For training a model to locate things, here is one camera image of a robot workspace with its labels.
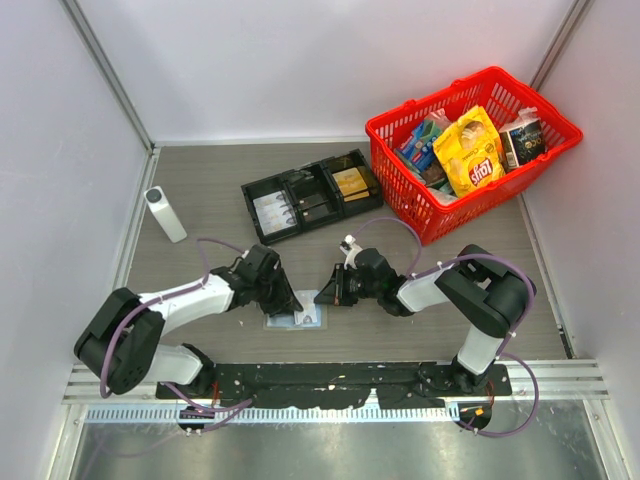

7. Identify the white VIP card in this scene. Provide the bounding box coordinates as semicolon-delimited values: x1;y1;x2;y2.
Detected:
294;305;322;328

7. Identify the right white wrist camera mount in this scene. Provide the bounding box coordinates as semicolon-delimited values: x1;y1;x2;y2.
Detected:
340;235;362;269

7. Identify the gold cards stack in tray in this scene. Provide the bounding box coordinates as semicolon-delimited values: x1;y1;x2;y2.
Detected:
332;167;374;203

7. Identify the black coffee package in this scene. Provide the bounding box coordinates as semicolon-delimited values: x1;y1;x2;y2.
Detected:
499;118;546;172

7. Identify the purple cable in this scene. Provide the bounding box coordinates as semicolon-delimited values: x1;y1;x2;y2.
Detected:
99;237;259;434
349;218;541;441

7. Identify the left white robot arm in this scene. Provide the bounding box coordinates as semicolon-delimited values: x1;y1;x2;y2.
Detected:
74;244;303;398

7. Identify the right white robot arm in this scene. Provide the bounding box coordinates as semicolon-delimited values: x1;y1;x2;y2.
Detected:
314;244;537;395

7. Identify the red plastic shopping basket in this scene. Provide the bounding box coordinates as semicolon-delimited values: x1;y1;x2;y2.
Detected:
365;66;583;245

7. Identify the black three-compartment card tray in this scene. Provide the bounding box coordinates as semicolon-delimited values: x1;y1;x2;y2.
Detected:
241;149;383;246

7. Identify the white cylindrical bottle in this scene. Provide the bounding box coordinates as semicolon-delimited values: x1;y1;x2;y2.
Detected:
144;186;187;243

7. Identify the white cards stack in tray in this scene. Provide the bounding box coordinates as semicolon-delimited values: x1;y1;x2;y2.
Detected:
252;190;297;236

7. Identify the yellow Lays chips bag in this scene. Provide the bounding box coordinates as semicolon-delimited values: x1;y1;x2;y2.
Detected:
433;105;506;198

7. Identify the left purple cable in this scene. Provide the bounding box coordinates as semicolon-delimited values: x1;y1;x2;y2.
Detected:
99;237;259;434

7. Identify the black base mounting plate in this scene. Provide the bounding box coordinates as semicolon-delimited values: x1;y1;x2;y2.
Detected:
176;362;512;410

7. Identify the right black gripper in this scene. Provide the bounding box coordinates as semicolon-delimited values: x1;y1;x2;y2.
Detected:
316;263;382;307

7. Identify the green sponge pack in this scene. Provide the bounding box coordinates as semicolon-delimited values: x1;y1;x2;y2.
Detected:
417;118;442;148

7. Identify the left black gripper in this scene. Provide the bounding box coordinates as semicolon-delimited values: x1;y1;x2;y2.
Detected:
253;266;302;317

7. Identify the black cards stack in tray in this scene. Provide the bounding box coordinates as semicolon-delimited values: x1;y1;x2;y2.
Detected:
298;194;332;223

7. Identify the blue toothpaste box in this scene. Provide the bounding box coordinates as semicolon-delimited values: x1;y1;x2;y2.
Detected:
395;123;436;173

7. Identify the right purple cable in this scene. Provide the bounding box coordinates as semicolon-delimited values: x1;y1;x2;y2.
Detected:
349;218;541;441

